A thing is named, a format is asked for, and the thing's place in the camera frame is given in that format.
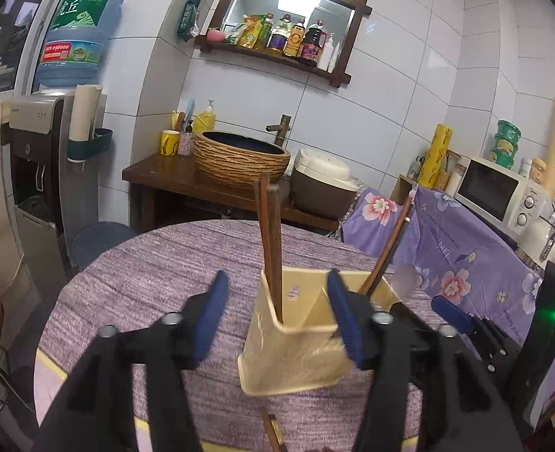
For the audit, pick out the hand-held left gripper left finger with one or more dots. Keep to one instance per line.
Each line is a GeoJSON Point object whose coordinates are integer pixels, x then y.
{"type": "Point", "coordinates": [209, 320]}

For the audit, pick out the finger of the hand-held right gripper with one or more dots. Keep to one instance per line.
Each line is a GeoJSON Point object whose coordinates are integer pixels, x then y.
{"type": "Point", "coordinates": [451, 311]}
{"type": "Point", "coordinates": [407, 313]}

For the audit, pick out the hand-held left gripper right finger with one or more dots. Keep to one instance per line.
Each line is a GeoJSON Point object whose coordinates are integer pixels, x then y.
{"type": "Point", "coordinates": [348, 320]}

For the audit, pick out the metal spoon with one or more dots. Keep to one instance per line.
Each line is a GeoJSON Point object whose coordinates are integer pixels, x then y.
{"type": "Point", "coordinates": [405, 281]}

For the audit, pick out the cream plastic utensil holder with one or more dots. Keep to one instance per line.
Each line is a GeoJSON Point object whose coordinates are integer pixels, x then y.
{"type": "Point", "coordinates": [296, 353]}

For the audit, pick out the purple floral cloth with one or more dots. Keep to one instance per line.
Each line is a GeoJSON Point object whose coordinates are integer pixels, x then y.
{"type": "Point", "coordinates": [447, 254]}

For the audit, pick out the purple tablecloth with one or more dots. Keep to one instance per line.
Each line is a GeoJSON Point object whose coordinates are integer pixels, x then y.
{"type": "Point", "coordinates": [140, 282]}

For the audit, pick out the chrome tap fixture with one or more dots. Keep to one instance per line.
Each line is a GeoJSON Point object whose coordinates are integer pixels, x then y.
{"type": "Point", "coordinates": [553, 230]}

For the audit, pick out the small wooden box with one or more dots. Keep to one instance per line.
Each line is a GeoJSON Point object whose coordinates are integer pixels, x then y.
{"type": "Point", "coordinates": [402, 188]}

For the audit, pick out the white microwave oven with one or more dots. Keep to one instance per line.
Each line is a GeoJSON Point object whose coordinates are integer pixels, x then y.
{"type": "Point", "coordinates": [489, 188]}

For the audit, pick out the grey round stool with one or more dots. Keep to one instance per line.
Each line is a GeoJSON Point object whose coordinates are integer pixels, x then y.
{"type": "Point", "coordinates": [103, 242]}

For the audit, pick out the white brown rice cooker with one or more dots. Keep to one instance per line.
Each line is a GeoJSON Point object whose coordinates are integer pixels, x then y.
{"type": "Point", "coordinates": [322, 183]}

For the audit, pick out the dark wooden sink cabinet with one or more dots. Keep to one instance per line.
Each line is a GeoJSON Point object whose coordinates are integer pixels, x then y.
{"type": "Point", "coordinates": [164, 179]}

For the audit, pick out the yellow wrap roll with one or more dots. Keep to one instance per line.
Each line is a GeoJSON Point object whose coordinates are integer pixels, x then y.
{"type": "Point", "coordinates": [435, 155]}

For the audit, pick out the woven pattern sink basin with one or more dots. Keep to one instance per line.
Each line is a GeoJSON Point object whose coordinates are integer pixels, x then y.
{"type": "Point", "coordinates": [239, 162]}

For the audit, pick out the glass jar with lid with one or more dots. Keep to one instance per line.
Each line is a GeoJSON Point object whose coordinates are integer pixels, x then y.
{"type": "Point", "coordinates": [537, 172]}

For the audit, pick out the small pink pump bottle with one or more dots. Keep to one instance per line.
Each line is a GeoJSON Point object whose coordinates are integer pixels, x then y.
{"type": "Point", "coordinates": [187, 141]}

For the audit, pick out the yellow patterned cup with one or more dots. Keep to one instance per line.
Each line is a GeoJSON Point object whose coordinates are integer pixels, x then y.
{"type": "Point", "coordinates": [169, 142]}

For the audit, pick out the yellow dish soap bottle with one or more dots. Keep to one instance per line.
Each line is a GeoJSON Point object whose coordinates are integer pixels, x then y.
{"type": "Point", "coordinates": [205, 120]}

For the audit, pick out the bronze faucet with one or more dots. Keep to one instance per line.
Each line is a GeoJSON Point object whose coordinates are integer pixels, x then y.
{"type": "Point", "coordinates": [281, 129]}

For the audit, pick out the grey water dispenser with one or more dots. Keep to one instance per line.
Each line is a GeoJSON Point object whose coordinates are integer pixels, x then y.
{"type": "Point", "coordinates": [42, 174]}

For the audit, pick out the white squeeze bottle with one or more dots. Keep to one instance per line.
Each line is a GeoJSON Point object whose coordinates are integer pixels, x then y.
{"type": "Point", "coordinates": [328, 54]}

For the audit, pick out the large dark soy sauce bottle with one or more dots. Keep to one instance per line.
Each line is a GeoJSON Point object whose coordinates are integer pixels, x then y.
{"type": "Point", "coordinates": [312, 44]}

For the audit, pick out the pink small bowl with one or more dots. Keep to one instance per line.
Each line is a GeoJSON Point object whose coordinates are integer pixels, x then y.
{"type": "Point", "coordinates": [215, 35]}

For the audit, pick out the brown sauce bottle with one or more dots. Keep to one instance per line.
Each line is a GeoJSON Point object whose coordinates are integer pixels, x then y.
{"type": "Point", "coordinates": [294, 40]}

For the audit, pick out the yellow seasoning packet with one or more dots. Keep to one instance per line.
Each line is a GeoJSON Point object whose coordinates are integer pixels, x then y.
{"type": "Point", "coordinates": [238, 33]}

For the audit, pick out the yellow cooking oil bottle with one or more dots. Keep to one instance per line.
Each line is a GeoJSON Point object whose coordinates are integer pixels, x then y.
{"type": "Point", "coordinates": [260, 33]}

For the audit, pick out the green wet wipes pack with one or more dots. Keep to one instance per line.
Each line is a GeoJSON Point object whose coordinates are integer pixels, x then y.
{"type": "Point", "coordinates": [189, 18]}

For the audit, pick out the blue water jug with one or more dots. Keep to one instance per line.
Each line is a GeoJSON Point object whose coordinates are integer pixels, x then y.
{"type": "Point", "coordinates": [77, 33]}

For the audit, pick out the dark teal wall tray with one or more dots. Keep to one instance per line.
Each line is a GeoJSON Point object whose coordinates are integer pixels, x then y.
{"type": "Point", "coordinates": [93, 146]}

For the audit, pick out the window with grey frame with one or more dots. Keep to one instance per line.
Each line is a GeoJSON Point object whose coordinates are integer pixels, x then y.
{"type": "Point", "coordinates": [9, 23]}

